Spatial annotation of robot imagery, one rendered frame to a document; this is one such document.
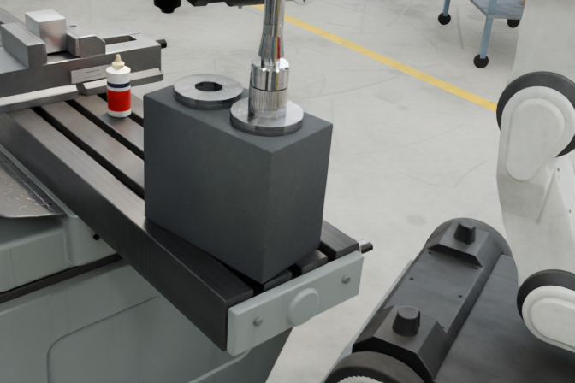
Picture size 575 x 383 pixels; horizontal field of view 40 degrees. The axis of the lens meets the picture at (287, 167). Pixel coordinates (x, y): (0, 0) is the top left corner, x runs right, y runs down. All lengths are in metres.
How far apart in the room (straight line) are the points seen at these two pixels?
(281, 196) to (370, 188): 2.16
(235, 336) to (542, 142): 0.57
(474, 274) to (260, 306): 0.74
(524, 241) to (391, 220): 1.53
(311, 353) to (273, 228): 1.34
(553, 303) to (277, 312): 0.55
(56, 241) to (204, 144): 0.43
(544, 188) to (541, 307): 0.22
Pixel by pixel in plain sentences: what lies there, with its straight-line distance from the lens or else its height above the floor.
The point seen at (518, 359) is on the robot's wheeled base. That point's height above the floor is 0.57.
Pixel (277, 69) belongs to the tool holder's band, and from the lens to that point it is 0.92.
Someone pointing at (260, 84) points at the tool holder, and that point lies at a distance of 0.92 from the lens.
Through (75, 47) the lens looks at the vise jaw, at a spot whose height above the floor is 1.00.
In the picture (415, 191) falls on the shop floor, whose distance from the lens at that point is 3.12.
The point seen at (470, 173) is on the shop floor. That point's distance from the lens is 3.33.
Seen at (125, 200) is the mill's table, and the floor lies 0.90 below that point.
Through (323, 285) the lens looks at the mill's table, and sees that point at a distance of 1.05.
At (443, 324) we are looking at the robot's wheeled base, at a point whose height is 0.59.
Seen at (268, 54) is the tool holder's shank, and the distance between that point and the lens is 0.92.
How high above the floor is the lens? 1.50
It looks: 28 degrees down
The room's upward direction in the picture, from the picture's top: 5 degrees clockwise
